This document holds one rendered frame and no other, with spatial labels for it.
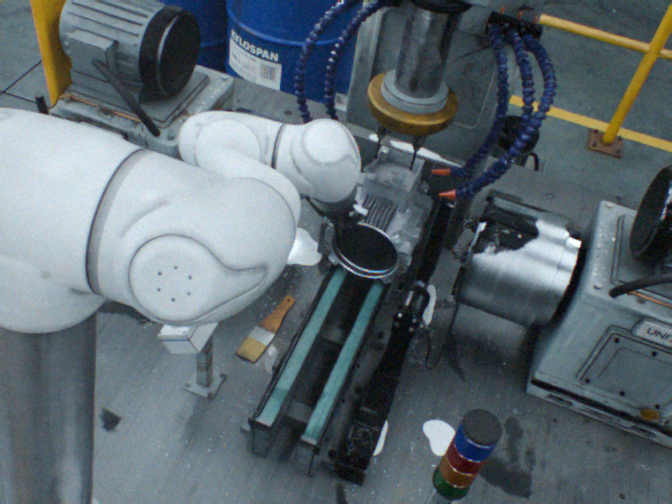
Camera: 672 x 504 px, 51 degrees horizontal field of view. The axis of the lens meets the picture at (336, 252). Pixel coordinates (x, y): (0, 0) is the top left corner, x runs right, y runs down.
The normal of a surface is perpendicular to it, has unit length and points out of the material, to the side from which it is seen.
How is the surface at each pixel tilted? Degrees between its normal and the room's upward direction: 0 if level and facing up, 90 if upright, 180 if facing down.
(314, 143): 36
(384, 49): 90
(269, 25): 90
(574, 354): 90
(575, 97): 0
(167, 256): 64
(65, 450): 83
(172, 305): 57
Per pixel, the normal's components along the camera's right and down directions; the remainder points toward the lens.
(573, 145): 0.13, -0.67
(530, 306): -0.33, 0.59
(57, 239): -0.03, 0.39
